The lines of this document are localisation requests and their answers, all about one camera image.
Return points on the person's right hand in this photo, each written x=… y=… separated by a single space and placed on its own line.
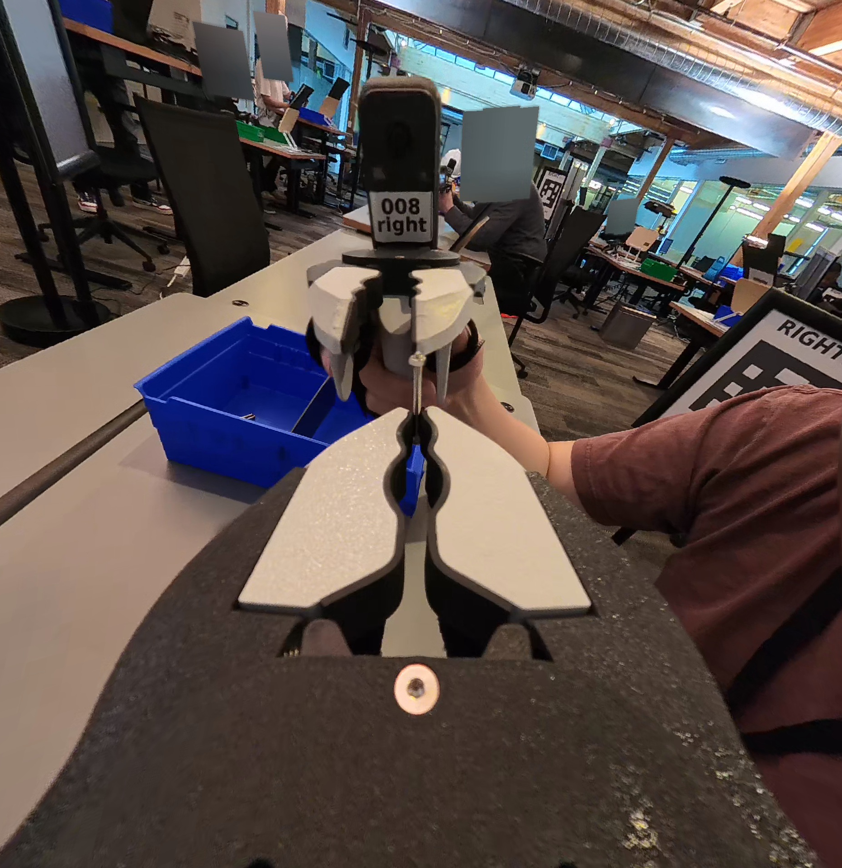
x=475 y=400

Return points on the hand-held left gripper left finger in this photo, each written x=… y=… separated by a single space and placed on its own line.
x=326 y=536

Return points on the wooden office desk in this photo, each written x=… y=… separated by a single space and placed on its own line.
x=285 y=152

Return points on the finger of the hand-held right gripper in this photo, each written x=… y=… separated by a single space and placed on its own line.
x=441 y=319
x=333 y=305

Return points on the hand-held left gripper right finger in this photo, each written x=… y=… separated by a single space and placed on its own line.
x=509 y=536

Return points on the distant marker sign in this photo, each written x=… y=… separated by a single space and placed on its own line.
x=551 y=193

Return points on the black mesh office chair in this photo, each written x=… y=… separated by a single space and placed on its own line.
x=211 y=203

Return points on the white power strip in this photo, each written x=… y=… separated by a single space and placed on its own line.
x=182 y=268

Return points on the person in maroon shirt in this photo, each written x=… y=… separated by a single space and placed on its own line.
x=733 y=475

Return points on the person's right forearm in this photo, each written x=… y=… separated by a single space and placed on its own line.
x=536 y=447

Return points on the green storage bin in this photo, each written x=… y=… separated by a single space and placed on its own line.
x=658 y=269
x=258 y=132

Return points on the blue plastic parts bin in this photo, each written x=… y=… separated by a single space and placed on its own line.
x=211 y=434

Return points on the whiteboard on black stand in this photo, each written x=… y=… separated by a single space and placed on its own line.
x=48 y=102

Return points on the grey trash can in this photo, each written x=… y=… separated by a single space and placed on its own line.
x=628 y=325

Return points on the blue storage bin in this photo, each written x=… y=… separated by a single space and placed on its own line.
x=88 y=13

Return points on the black floor lamp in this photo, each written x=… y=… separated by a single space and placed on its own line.
x=736 y=181

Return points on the black highback office chair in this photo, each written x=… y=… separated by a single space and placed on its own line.
x=570 y=258

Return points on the ceiling mounted camera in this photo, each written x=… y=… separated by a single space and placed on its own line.
x=526 y=85

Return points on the black swivel chair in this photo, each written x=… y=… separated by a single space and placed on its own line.
x=116 y=169

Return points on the large framed marker sign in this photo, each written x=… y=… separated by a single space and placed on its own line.
x=767 y=352

